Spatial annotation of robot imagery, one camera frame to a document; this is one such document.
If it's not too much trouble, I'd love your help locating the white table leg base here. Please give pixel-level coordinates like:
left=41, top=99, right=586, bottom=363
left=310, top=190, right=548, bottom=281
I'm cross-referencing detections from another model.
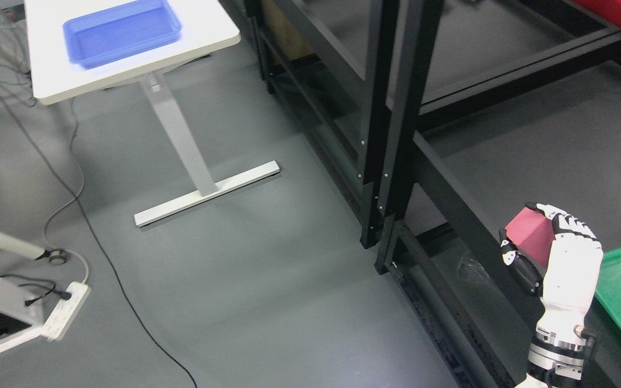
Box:
left=134, top=72, right=281, bottom=227

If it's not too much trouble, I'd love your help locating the black metal shelf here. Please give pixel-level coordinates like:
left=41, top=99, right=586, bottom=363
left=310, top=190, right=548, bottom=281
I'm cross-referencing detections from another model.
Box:
left=223, top=1, right=619, bottom=248
left=378, top=1, right=621, bottom=387

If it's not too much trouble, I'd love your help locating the black metal shelf left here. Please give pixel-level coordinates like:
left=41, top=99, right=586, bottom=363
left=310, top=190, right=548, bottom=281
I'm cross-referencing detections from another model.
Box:
left=223, top=1, right=619, bottom=248

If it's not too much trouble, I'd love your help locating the white power strip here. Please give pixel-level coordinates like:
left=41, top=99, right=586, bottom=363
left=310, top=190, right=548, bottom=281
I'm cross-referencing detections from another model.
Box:
left=41, top=281, right=92, bottom=341

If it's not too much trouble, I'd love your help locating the white desk with tray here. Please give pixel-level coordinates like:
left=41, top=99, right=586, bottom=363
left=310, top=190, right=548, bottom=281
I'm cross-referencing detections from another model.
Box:
left=24, top=1, right=241, bottom=105

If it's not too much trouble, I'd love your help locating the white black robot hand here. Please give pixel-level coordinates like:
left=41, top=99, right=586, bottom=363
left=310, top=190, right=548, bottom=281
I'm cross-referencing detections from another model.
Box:
left=499, top=202, right=604, bottom=347

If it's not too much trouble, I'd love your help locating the pink cube block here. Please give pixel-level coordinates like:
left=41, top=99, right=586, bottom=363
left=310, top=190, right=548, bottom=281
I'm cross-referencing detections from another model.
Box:
left=505, top=208, right=555, bottom=268

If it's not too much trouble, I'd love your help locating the clear plastic bag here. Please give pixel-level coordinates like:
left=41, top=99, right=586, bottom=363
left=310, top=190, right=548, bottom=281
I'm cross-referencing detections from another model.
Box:
left=456, top=254, right=492, bottom=286

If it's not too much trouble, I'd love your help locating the black floor cable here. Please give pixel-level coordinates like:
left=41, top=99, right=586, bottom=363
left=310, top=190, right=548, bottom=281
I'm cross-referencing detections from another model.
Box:
left=0, top=32, right=198, bottom=388

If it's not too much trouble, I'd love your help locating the black metal shelf centre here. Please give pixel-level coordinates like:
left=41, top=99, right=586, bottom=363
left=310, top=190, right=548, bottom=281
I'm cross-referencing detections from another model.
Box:
left=378, top=1, right=621, bottom=387

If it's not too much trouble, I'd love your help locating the blue plastic tray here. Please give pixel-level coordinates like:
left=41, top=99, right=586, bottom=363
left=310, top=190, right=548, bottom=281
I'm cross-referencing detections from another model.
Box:
left=63, top=1, right=182, bottom=69

